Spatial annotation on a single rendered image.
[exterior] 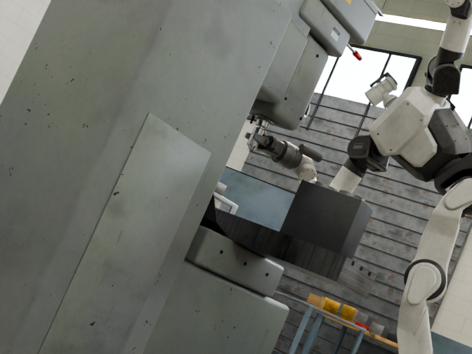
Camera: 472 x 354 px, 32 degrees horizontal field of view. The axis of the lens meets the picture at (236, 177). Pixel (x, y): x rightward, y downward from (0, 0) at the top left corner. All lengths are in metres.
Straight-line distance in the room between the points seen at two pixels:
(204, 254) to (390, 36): 9.82
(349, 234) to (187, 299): 0.55
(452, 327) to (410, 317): 7.52
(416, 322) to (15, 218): 1.43
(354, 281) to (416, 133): 0.70
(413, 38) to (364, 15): 8.96
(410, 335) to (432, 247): 0.31
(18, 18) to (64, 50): 7.84
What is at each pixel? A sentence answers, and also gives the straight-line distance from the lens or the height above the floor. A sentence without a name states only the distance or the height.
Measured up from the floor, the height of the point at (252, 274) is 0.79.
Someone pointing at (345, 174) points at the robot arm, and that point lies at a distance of 3.21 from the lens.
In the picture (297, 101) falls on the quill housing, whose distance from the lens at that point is 2.91.
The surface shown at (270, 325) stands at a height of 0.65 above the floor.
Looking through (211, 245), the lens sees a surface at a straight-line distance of 2.62.
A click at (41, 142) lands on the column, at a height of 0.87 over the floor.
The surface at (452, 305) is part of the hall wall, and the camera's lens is 10.51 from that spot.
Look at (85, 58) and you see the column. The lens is 2.27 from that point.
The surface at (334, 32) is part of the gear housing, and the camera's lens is 2.98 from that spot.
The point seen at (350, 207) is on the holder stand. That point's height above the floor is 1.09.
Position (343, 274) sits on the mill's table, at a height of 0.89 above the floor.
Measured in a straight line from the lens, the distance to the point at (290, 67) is 2.80.
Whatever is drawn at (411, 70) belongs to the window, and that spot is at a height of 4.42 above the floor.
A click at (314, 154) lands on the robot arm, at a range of 3.01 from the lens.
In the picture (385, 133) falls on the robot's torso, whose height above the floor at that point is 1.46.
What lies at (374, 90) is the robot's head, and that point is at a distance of 3.15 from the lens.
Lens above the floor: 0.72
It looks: 7 degrees up
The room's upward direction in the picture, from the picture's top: 24 degrees clockwise
